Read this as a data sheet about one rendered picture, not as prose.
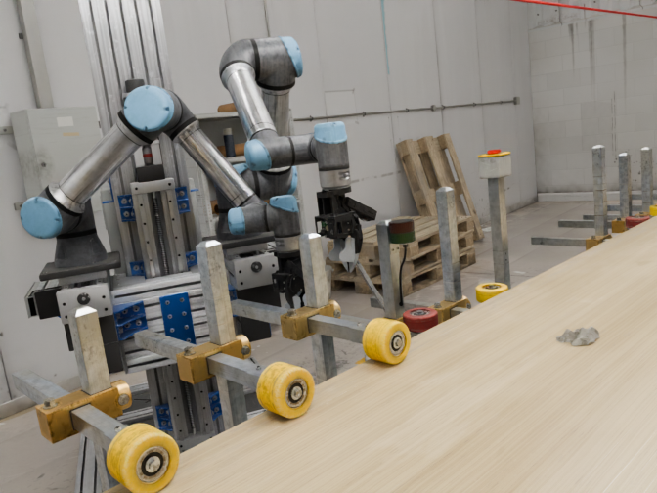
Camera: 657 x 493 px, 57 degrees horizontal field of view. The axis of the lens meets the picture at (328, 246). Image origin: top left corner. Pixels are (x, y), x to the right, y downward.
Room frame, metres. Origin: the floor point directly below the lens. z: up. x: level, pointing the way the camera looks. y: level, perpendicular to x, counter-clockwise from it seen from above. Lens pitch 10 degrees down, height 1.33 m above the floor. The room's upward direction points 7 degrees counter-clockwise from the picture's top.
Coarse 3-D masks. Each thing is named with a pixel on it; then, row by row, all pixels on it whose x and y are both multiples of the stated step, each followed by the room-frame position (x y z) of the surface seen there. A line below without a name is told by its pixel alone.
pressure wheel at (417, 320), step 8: (408, 312) 1.36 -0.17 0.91; (416, 312) 1.34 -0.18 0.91; (424, 312) 1.35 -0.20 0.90; (432, 312) 1.33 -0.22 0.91; (408, 320) 1.32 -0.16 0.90; (416, 320) 1.31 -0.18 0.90; (424, 320) 1.31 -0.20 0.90; (432, 320) 1.31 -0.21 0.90; (408, 328) 1.32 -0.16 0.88; (416, 328) 1.31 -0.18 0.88; (424, 328) 1.31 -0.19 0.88
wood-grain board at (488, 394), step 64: (576, 256) 1.72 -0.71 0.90; (640, 256) 1.63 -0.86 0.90; (448, 320) 1.29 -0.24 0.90; (512, 320) 1.23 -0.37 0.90; (576, 320) 1.19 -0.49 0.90; (640, 320) 1.15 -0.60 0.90; (320, 384) 1.02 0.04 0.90; (384, 384) 0.98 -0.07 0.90; (448, 384) 0.95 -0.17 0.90; (512, 384) 0.92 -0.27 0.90; (576, 384) 0.90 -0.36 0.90; (640, 384) 0.87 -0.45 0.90; (192, 448) 0.84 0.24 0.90; (256, 448) 0.82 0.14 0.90; (320, 448) 0.79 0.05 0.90; (384, 448) 0.77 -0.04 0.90; (448, 448) 0.75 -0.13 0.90; (512, 448) 0.73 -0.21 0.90; (576, 448) 0.72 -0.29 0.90; (640, 448) 0.70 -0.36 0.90
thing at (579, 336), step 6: (570, 330) 1.09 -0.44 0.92; (576, 330) 1.10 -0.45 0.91; (582, 330) 1.08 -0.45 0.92; (588, 330) 1.08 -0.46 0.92; (594, 330) 1.10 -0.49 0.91; (558, 336) 1.10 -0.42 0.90; (564, 336) 1.08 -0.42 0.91; (570, 336) 1.08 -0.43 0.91; (576, 336) 1.08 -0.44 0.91; (582, 336) 1.06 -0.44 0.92; (588, 336) 1.06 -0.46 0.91; (594, 336) 1.07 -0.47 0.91; (570, 342) 1.07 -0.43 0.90; (576, 342) 1.05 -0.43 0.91; (582, 342) 1.05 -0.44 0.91; (588, 342) 1.05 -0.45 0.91
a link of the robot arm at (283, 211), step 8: (272, 200) 1.64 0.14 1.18; (280, 200) 1.63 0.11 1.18; (288, 200) 1.64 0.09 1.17; (272, 208) 1.64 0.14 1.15; (280, 208) 1.63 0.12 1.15; (288, 208) 1.63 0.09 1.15; (296, 208) 1.65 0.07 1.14; (272, 216) 1.63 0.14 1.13; (280, 216) 1.63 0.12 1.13; (288, 216) 1.63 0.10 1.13; (296, 216) 1.65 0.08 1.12; (272, 224) 1.63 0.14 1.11; (280, 224) 1.63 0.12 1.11; (288, 224) 1.63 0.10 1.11; (296, 224) 1.64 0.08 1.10; (280, 232) 1.63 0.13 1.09; (288, 232) 1.63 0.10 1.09; (296, 232) 1.64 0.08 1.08
